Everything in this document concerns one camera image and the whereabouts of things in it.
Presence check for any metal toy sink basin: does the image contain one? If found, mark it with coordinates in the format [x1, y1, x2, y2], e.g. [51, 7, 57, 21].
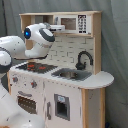
[52, 68, 92, 81]

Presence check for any red right oven knob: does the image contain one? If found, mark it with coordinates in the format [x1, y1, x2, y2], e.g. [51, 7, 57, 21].
[31, 81, 37, 88]

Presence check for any white toy oven door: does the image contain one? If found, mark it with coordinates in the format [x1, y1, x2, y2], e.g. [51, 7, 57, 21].
[11, 85, 44, 117]

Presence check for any black toy faucet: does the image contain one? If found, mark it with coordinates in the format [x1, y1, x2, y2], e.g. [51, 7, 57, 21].
[75, 51, 93, 70]

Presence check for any black toy stovetop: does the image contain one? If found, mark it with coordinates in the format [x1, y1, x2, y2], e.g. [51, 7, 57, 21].
[18, 62, 55, 74]

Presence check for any white toy microwave door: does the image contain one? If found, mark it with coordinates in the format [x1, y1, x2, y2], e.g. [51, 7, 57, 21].
[60, 15, 92, 34]

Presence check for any wooden toy kitchen unit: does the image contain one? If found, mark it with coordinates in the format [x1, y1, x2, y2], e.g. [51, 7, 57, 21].
[9, 11, 114, 128]

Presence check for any white cabinet door with dispenser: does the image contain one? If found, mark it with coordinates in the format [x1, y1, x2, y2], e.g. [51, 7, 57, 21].
[45, 81, 82, 128]

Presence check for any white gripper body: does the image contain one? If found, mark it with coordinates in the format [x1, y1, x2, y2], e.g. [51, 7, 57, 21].
[49, 25, 65, 32]

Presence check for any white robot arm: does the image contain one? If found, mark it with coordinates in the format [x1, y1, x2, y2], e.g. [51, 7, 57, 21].
[0, 23, 65, 128]

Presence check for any red oven knob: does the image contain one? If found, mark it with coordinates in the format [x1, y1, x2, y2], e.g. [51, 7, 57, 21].
[12, 77, 18, 83]
[31, 81, 37, 88]

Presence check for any red left oven knob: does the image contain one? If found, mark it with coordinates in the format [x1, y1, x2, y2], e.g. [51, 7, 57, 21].
[12, 77, 18, 83]

